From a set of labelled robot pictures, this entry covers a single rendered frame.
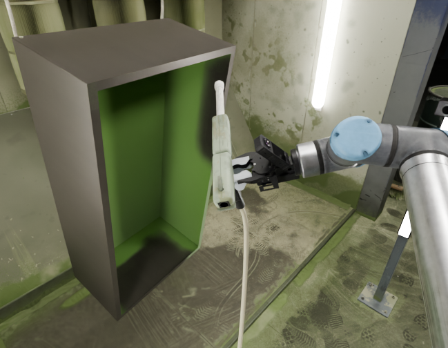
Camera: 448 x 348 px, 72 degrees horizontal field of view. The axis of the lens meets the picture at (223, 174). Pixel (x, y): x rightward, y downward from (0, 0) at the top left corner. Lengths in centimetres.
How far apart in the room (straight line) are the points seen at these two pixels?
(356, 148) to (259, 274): 178
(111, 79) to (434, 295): 78
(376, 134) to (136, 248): 153
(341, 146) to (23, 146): 213
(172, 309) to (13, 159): 142
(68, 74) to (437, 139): 83
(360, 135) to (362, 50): 202
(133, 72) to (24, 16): 126
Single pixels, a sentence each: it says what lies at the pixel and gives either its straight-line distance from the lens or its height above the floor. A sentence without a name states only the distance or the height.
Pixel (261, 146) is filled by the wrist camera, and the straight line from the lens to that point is 74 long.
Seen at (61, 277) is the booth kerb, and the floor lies 14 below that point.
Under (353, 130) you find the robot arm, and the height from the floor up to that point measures 158.
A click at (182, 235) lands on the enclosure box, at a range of 198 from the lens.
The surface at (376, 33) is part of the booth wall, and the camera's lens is 264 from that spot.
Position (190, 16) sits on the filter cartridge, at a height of 160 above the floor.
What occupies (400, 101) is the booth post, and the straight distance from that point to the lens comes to 265.
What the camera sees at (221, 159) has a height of 145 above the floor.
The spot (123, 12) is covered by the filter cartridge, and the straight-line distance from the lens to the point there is 230.
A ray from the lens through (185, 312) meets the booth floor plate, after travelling 217.
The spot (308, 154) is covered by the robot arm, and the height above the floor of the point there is 147.
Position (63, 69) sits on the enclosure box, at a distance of 90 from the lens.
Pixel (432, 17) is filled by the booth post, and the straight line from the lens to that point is 254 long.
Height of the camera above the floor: 184
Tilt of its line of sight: 32 degrees down
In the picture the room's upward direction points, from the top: straight up
